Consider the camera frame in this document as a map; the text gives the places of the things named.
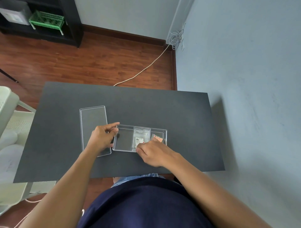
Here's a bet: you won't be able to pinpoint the blue jeans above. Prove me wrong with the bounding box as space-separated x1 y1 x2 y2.
111 173 165 188

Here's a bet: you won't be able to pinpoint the person's left hand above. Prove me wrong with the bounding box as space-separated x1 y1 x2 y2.
86 122 120 153

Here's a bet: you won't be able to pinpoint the long white floor cable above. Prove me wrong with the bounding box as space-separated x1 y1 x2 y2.
113 43 171 87

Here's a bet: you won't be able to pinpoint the white cable conduit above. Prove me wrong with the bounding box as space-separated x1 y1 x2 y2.
166 0 196 45

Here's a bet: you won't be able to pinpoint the thin white cable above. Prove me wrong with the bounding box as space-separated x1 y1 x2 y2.
14 197 45 228

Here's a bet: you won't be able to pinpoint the black stand leg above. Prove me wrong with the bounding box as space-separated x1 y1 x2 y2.
0 68 19 83

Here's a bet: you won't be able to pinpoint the person's right forearm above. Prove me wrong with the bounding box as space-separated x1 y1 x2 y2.
165 152 274 228

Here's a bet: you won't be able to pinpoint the person's left forearm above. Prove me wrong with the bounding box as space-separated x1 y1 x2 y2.
17 147 99 228

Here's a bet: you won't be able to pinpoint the clear labelled plastic packet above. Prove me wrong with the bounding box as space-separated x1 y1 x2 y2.
132 127 151 151

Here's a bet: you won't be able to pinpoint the person's right hand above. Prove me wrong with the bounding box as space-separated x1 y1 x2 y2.
136 140 180 168

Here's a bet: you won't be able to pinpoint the black shelf unit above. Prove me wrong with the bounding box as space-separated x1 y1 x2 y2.
0 0 84 49

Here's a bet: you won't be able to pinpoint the white cable bundle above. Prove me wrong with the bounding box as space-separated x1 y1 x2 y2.
167 23 187 50

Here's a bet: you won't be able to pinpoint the grey white box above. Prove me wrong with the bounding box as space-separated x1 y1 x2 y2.
0 0 32 25

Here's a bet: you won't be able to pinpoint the clear plastic tray lid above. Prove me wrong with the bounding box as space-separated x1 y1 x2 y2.
79 105 112 157

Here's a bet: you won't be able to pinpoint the clear divided organizer tray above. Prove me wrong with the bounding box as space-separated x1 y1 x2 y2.
112 124 167 153

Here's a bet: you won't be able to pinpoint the small orange packet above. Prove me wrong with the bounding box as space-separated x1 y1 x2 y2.
150 134 164 144

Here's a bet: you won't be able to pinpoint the green plastic basket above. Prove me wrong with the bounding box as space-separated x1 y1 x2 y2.
28 10 65 36

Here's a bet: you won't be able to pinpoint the navy blue shirt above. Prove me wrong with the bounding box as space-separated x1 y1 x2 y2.
77 176 213 228

